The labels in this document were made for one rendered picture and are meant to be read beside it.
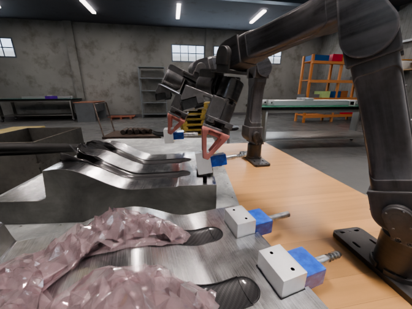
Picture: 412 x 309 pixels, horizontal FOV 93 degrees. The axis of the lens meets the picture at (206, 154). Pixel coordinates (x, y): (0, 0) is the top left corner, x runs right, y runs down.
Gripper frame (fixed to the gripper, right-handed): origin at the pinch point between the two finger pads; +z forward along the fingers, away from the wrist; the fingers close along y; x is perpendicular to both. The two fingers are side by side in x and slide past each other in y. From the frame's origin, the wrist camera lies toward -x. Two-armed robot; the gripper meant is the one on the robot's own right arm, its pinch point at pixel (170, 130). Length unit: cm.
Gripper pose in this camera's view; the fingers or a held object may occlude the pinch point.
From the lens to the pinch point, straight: 78.0
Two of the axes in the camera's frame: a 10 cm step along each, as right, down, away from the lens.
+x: 8.9, 4.1, 1.9
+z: -4.4, 8.6, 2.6
